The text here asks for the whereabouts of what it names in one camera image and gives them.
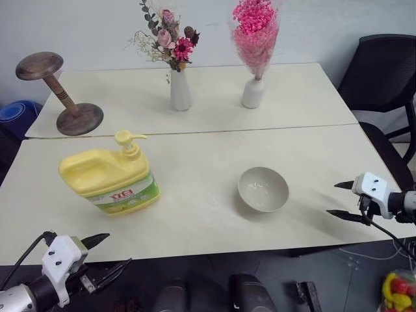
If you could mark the dried mixed flower bouquet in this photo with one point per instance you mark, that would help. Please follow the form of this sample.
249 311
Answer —
169 40

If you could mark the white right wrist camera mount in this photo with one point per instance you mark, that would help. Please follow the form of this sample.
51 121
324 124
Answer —
373 188

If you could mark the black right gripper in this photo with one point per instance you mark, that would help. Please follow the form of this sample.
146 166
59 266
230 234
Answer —
368 204

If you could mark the tall white ribbed vase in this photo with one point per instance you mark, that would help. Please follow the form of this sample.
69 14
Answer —
180 94

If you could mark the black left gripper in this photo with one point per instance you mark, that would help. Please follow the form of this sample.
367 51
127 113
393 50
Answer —
87 279

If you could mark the grey ceramic bowl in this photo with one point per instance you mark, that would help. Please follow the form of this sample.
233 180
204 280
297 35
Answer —
263 191

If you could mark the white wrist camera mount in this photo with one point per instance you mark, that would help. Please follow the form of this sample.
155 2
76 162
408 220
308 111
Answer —
373 188
61 260

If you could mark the yellow detergent pump bottle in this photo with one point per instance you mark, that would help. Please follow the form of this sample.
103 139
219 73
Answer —
107 175

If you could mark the black rectangular block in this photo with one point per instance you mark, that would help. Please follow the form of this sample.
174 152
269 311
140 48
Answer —
308 295

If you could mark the black mesh office chair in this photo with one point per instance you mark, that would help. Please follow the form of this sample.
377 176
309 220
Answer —
373 71

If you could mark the dark wooden hat stand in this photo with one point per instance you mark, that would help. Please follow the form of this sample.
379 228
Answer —
79 118

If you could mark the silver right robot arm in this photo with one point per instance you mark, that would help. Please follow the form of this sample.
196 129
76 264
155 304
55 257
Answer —
404 206

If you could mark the pink dried flower bunch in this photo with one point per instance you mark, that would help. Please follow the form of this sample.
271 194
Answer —
255 39

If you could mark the bag of toy fruit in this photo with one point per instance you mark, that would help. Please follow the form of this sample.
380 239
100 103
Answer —
401 291

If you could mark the small white round vase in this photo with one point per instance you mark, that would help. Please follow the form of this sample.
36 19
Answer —
253 96

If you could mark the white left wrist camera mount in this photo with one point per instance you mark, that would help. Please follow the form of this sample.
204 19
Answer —
61 260

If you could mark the blue round container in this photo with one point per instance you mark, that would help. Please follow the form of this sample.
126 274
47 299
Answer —
16 112

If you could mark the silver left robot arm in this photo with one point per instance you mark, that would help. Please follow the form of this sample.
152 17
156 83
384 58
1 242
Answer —
22 297

